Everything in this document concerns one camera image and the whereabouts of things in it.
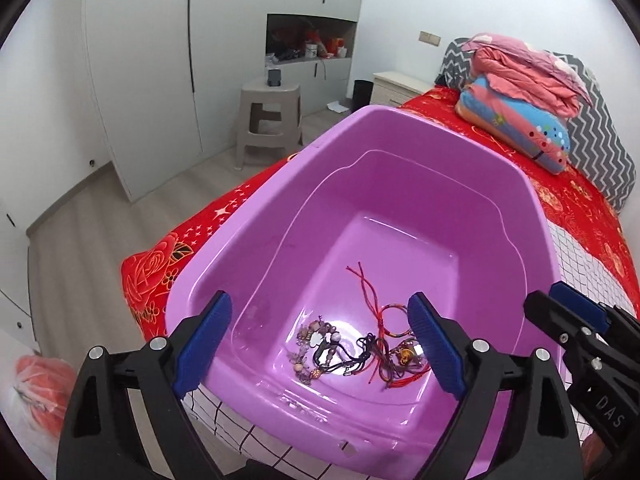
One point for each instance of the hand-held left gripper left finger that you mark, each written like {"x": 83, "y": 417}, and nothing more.
{"x": 205, "y": 345}

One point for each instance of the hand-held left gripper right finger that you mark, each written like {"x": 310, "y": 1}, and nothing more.
{"x": 435, "y": 345}

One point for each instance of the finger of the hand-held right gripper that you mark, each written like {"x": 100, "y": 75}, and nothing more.
{"x": 545, "y": 310}
{"x": 580, "y": 302}

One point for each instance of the purple plastic basin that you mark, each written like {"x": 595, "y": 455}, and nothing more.
{"x": 310, "y": 220}

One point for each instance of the red patterned bedsheet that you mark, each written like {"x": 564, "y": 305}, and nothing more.
{"x": 200, "y": 230}

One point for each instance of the grey chevron headboard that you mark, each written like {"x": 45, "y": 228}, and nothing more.
{"x": 595, "y": 135}

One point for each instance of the red plastic bag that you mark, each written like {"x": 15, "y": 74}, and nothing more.
{"x": 40, "y": 390}

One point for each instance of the colourful dotted pillow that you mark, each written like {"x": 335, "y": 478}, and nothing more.
{"x": 515, "y": 120}

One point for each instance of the white drawer cabinet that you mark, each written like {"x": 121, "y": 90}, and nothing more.
{"x": 12, "y": 270}

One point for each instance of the pink folded quilt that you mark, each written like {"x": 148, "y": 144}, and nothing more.
{"x": 525, "y": 70}

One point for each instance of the beige plastic stool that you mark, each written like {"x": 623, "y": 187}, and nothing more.
{"x": 250, "y": 95}

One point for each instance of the white paper scrap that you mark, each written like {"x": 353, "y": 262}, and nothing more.
{"x": 337, "y": 107}

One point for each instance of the black waste bin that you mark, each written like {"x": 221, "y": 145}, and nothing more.
{"x": 364, "y": 95}

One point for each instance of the cream nightstand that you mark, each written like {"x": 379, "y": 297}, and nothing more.
{"x": 395, "y": 87}

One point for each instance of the white wardrobe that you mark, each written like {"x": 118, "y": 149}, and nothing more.
{"x": 150, "y": 60}

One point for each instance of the white mug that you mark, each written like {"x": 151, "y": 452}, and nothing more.
{"x": 312, "y": 51}

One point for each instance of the wall switch plate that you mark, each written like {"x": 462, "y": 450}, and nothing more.
{"x": 430, "y": 38}

